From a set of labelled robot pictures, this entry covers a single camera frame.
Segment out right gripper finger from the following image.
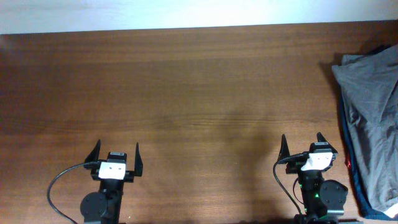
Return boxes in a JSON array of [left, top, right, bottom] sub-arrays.
[[317, 132, 327, 142], [277, 134, 290, 161]]

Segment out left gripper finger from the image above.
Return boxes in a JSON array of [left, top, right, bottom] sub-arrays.
[[134, 142, 144, 177], [85, 139, 101, 163]]

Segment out grey shorts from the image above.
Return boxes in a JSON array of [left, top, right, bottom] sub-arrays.
[[331, 45, 397, 218]]

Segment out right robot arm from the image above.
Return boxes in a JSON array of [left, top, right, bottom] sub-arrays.
[[272, 133, 348, 224]]

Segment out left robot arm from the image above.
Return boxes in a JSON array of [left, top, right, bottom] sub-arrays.
[[80, 141, 143, 224]]

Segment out dark blue folded garment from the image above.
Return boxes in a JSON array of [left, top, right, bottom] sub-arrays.
[[338, 96, 397, 222]]

